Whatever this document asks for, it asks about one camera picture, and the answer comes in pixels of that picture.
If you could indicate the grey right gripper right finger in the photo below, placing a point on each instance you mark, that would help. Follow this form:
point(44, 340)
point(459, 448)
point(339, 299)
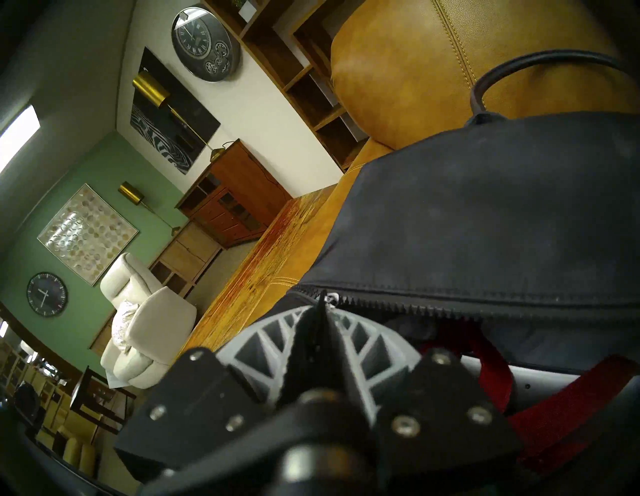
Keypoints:
point(440, 415)

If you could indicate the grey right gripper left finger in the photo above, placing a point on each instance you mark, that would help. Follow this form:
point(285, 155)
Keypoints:
point(190, 410)

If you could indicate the black zipper handbag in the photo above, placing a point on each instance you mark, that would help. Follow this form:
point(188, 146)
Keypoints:
point(475, 215)

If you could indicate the dark wood chair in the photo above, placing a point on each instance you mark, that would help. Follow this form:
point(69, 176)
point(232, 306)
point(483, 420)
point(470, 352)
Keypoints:
point(100, 400)

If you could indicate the white recliner chair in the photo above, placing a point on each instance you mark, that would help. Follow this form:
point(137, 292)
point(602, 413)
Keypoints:
point(155, 320)

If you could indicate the rosewood coffee table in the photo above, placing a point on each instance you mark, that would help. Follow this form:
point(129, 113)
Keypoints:
point(280, 240)

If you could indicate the dark wood sideboard cabinet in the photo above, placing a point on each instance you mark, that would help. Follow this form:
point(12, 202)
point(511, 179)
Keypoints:
point(240, 195)

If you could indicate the gold shade lamp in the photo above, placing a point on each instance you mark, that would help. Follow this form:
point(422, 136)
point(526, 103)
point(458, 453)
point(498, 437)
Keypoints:
point(130, 192)
point(150, 87)

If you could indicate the ceiling light panel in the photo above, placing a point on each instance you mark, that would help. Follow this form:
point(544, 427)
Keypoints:
point(17, 137)

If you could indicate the open wooden shelf unit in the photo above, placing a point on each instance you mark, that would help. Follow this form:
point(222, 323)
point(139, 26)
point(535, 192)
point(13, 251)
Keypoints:
point(305, 100)

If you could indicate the tan leather armchair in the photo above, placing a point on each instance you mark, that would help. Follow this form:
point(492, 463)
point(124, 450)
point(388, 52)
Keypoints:
point(400, 70)

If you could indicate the plain dark wall clock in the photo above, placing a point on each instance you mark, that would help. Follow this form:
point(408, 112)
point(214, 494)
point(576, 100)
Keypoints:
point(46, 295)

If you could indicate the framed disc wall art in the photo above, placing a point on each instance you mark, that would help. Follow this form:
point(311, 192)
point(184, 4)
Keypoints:
point(87, 235)

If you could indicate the dark zebra wall picture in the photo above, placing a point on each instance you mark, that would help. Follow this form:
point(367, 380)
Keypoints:
point(150, 130)

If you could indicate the round gear wall clock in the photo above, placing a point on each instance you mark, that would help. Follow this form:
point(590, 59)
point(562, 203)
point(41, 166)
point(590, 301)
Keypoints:
point(205, 45)

